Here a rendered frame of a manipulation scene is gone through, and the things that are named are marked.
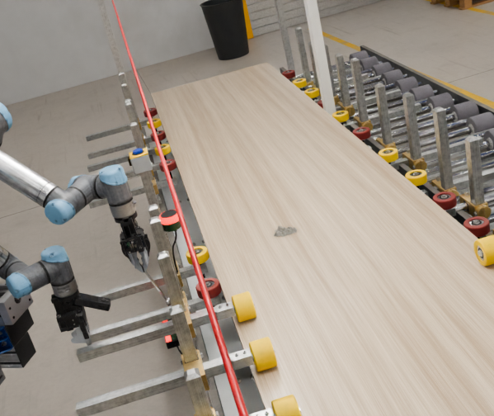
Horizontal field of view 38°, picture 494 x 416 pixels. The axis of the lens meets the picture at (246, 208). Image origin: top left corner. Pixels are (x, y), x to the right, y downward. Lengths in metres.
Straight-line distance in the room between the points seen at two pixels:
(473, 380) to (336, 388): 0.33
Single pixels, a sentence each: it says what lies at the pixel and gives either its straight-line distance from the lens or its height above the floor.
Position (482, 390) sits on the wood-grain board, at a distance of 1.80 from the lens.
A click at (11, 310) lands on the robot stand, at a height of 0.95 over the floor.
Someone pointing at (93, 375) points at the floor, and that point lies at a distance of 3.80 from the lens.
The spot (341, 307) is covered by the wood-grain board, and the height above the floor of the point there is 0.90.
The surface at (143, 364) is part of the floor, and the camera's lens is 3.73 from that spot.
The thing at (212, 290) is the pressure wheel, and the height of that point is 0.90.
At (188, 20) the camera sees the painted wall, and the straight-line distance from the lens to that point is 10.05.
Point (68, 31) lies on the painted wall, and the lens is 9.91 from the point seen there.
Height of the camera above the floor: 2.08
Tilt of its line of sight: 24 degrees down
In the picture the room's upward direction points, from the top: 14 degrees counter-clockwise
